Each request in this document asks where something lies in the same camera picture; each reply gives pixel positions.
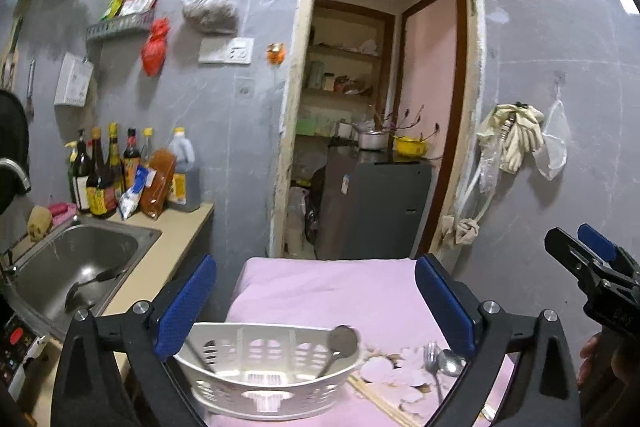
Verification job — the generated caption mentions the large soy sauce bottle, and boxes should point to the large soy sauce bottle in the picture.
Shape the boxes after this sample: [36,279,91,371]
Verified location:
[86,128,119,220]

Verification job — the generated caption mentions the wooden hanging utensil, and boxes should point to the wooden hanging utensil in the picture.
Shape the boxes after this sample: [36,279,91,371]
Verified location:
[0,14,25,90]

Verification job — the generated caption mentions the orange brown spice packet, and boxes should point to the orange brown spice packet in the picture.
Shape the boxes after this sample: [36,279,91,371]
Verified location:
[139,148,177,221]

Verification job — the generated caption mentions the large dark sauce jug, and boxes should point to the large dark sauce jug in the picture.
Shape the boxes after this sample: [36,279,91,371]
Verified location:
[166,127,202,212]

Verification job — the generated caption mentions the pale green canister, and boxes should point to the pale green canister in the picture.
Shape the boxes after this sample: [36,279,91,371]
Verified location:
[306,61,325,90]

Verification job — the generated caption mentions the white wall box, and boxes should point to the white wall box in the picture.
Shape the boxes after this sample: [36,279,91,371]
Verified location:
[53,52,95,109]

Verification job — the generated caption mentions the wooden shelf unit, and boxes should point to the wooden shelf unit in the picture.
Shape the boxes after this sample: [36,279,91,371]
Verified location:
[295,0,396,138]

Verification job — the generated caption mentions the pink door brown frame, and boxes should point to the pink door brown frame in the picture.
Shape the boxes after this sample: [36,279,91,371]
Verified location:
[395,0,468,258]

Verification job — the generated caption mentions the black ladle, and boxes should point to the black ladle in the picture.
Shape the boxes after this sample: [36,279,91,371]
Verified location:
[64,266,126,313]

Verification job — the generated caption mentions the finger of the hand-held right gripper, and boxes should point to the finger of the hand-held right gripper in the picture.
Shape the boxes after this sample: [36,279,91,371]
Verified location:
[544,227,619,294]
[576,223,640,281]

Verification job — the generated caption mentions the white blue packet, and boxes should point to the white blue packet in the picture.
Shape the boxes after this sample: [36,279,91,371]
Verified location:
[117,164,151,220]

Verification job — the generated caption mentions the red cap sauce bottle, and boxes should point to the red cap sauce bottle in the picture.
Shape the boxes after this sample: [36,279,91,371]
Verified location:
[122,128,142,192]

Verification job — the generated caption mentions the person's right hand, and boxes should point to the person's right hand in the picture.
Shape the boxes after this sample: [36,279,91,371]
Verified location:
[576,331,605,390]

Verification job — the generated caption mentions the yellow loofah sponge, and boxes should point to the yellow loofah sponge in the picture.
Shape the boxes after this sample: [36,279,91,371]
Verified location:
[27,205,53,243]

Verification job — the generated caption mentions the red plastic bag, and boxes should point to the red plastic bag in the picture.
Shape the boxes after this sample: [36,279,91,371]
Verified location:
[140,18,172,78]

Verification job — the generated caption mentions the pink flower printed blanket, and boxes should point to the pink flower printed blanket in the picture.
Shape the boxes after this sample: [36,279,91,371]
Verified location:
[205,257,518,427]

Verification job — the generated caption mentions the dark bottle pale label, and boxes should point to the dark bottle pale label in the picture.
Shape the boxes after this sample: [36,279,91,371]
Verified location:
[71,129,95,214]

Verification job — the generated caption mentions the yellow cap sauce bottle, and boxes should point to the yellow cap sauce bottle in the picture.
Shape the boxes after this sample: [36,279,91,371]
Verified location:
[106,122,126,202]

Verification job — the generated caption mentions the yellow bowl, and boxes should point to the yellow bowl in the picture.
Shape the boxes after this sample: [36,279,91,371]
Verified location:
[394,135,429,158]

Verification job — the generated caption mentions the black induction cooker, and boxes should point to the black induction cooker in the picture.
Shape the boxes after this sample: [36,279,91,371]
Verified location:
[0,312,51,403]

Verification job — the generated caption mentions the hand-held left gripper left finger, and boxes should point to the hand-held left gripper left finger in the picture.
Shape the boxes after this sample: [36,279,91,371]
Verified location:
[50,253,218,427]

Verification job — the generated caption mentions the grey wall shelf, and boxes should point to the grey wall shelf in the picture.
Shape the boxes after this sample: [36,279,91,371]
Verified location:
[85,11,155,45]

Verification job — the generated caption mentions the stainless steel sink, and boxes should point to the stainless steel sink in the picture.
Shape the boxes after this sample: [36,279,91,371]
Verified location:
[0,214,163,343]

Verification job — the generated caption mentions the white wall socket panel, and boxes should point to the white wall socket panel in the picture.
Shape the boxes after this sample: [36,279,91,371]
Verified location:
[197,37,255,66]

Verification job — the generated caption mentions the clear hanging plastic bag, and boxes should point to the clear hanging plastic bag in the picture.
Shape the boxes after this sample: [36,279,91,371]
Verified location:
[532,99,571,182]

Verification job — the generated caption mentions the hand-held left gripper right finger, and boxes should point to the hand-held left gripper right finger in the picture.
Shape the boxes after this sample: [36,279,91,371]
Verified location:
[414,253,583,427]

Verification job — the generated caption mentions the knotted beige rag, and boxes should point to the knotted beige rag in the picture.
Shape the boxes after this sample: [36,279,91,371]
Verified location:
[440,214,481,250]

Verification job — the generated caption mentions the clear bottle yellow cap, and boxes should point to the clear bottle yellow cap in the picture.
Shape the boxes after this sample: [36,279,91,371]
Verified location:
[140,127,155,168]

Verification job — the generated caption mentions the white plastic basket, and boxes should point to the white plastic basket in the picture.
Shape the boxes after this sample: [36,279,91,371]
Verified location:
[172,321,367,419]

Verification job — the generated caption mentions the metal hanging utensil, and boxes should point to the metal hanging utensil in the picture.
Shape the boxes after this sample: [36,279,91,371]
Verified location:
[25,57,38,120]

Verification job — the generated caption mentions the red snack packets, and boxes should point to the red snack packets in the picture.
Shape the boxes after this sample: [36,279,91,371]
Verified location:
[335,77,373,95]

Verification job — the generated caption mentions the stainless steel fork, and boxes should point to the stainless steel fork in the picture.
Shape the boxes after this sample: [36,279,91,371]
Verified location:
[422,341,446,405]

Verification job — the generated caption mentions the curved metal faucet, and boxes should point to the curved metal faucet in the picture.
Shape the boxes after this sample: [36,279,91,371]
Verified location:
[0,158,32,195]

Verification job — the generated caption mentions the dry plant branches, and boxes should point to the dry plant branches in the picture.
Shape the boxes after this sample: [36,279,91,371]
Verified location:
[375,104,441,142]

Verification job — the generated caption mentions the pale wooden door frame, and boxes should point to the pale wooden door frame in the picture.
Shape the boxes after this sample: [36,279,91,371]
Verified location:
[267,0,488,260]

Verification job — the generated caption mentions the pink dish cloth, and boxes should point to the pink dish cloth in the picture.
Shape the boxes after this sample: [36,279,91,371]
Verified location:
[48,202,79,225]

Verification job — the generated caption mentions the wooden chopstick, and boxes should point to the wooden chopstick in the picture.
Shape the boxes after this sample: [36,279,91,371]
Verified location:
[347,378,416,427]
[350,374,426,427]

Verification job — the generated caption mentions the small aluminium pot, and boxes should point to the small aluminium pot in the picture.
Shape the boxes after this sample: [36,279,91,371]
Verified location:
[354,127,390,152]

